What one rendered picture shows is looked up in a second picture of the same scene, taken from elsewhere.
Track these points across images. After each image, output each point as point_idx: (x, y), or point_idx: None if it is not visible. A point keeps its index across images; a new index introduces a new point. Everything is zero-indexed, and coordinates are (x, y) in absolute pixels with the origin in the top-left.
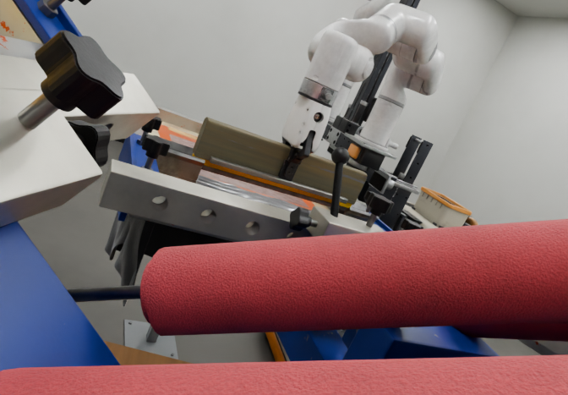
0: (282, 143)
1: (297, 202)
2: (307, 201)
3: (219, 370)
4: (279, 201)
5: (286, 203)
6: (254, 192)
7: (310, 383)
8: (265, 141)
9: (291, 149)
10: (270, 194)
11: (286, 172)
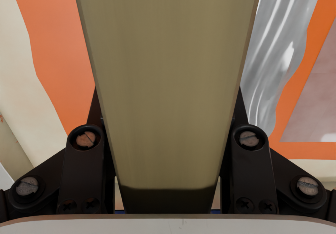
0: (200, 172)
1: (304, 122)
2: (324, 150)
3: None
4: (261, 63)
5: (269, 87)
6: None
7: None
8: None
9: (96, 188)
10: (331, 54)
11: (95, 87)
